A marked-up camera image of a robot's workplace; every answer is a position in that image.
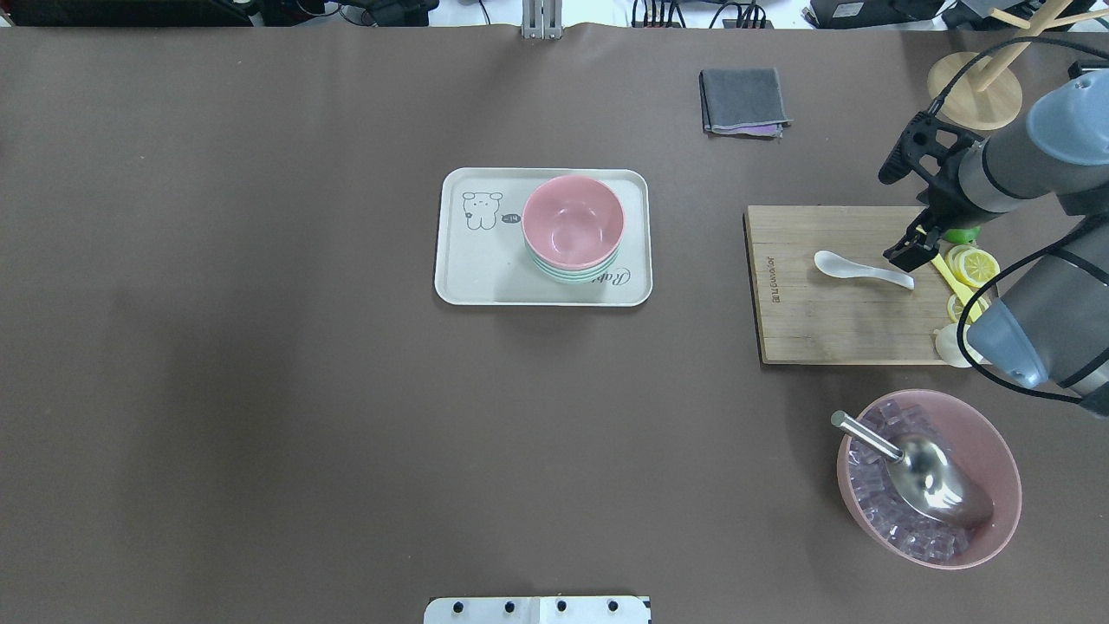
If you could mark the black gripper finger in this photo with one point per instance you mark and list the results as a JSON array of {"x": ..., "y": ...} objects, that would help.
[{"x": 917, "y": 247}]

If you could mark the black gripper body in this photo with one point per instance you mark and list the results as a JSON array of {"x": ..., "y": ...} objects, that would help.
[{"x": 944, "y": 200}]

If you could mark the white ceramic spoon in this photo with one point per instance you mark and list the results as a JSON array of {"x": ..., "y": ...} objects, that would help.
[{"x": 827, "y": 262}]

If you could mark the small pink bowl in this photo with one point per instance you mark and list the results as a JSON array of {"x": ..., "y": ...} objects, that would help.
[{"x": 573, "y": 222}]

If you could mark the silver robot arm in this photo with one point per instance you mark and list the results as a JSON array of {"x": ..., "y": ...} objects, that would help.
[{"x": 1052, "y": 323}]

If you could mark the large pink ice bowl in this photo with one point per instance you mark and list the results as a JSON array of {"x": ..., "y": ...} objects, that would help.
[{"x": 976, "y": 447}]

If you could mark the green bowl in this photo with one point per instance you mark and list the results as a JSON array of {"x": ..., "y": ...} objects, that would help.
[{"x": 572, "y": 276}]

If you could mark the green lime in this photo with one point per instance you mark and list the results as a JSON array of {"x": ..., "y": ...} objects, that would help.
[{"x": 961, "y": 236}]

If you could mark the lemon slices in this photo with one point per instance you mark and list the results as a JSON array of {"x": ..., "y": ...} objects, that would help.
[{"x": 972, "y": 266}]

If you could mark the yellow plastic knife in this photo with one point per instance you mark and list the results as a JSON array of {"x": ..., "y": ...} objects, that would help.
[{"x": 960, "y": 290}]

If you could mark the lemon half slice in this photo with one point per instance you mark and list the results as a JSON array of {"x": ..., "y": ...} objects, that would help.
[{"x": 954, "y": 308}]

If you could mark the wooden cup tree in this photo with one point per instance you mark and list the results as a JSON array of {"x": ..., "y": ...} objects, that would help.
[{"x": 984, "y": 94}]

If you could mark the white garlic bulb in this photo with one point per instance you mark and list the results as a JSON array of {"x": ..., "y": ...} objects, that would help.
[{"x": 946, "y": 345}]

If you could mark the bamboo cutting board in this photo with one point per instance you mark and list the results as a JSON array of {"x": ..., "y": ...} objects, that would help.
[{"x": 805, "y": 317}]

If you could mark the grey folded cloth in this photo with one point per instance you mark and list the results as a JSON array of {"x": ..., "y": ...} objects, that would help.
[{"x": 742, "y": 102}]

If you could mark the metal ice scoop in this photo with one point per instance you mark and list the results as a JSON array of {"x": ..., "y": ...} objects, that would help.
[{"x": 923, "y": 475}]

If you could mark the cream rabbit tray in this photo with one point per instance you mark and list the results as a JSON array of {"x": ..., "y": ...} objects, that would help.
[{"x": 482, "y": 259}]

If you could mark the aluminium frame post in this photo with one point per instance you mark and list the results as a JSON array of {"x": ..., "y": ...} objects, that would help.
[{"x": 542, "y": 19}]

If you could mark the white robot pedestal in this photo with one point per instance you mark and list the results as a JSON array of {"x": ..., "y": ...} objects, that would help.
[{"x": 540, "y": 609}]

